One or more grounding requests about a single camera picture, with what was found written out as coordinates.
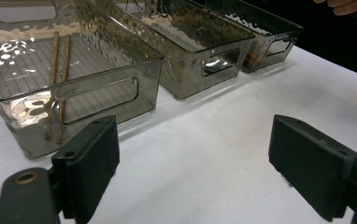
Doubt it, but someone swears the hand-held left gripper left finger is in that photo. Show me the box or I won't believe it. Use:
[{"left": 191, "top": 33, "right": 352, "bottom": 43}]
[{"left": 50, "top": 114, "right": 121, "bottom": 224}]

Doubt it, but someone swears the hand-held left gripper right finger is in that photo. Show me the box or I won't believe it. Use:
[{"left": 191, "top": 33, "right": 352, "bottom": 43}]
[{"left": 267, "top": 114, "right": 357, "bottom": 223}]

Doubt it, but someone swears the smoky clear plastic bin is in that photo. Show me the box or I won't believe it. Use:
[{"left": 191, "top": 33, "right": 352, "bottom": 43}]
[
  {"left": 194, "top": 0, "right": 306, "bottom": 75},
  {"left": 87, "top": 0, "right": 256, "bottom": 101},
  {"left": 0, "top": 0, "right": 165, "bottom": 160}
]

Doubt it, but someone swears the brown wooden chopstick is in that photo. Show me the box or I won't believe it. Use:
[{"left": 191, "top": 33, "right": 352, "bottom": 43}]
[
  {"left": 44, "top": 31, "right": 61, "bottom": 141},
  {"left": 55, "top": 34, "right": 72, "bottom": 146}
]

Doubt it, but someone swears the wooden-handled metal fork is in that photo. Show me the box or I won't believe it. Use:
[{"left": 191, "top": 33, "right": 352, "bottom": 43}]
[{"left": 243, "top": 50, "right": 262, "bottom": 67}]

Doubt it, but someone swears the metal spoon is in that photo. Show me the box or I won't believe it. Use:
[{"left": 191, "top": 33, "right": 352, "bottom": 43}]
[{"left": 204, "top": 57, "right": 236, "bottom": 76}]

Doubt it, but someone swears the white table cover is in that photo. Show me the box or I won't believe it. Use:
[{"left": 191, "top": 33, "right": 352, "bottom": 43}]
[{"left": 0, "top": 46, "right": 357, "bottom": 224}]

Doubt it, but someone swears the dark curtain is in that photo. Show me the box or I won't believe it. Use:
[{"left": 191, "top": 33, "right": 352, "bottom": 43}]
[{"left": 245, "top": 0, "right": 357, "bottom": 80}]

